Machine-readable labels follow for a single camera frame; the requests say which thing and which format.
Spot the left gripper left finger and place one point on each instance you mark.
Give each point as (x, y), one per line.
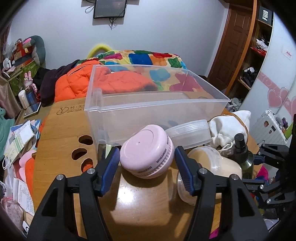
(70, 209)

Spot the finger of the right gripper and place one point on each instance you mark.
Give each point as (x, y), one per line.
(271, 154)
(267, 196)

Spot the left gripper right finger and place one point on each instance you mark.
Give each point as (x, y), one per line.
(240, 218)

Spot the green spray bottle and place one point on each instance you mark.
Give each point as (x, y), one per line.
(243, 156)

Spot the white drawstring cloth bag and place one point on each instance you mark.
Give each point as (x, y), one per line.
(223, 129)

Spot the white suitcase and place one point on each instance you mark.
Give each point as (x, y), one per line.
(267, 130)

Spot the clear plastic lid container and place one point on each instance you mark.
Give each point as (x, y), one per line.
(190, 135)

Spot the stack of papers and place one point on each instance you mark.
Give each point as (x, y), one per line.
(21, 138)

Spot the brown wooden door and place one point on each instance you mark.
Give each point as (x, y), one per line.
(233, 45)

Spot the white cylinder cup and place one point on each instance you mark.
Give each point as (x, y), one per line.
(23, 99)

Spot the colourful patchwork quilt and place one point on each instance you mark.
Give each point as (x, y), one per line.
(166, 70)

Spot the clear plastic storage bin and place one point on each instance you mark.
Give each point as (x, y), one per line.
(114, 118)

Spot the dark purple garment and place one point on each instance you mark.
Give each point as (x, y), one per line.
(47, 89)

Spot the pink rabbit toy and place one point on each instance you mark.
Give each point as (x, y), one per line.
(28, 81)

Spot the orange puffer jacket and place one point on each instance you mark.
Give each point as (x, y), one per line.
(74, 84)

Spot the yellow curved tube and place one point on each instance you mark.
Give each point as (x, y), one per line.
(100, 47)

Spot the grey stuffed cushion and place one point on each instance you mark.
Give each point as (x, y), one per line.
(39, 52)

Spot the small wall monitor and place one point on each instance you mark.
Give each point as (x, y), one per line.
(109, 9)

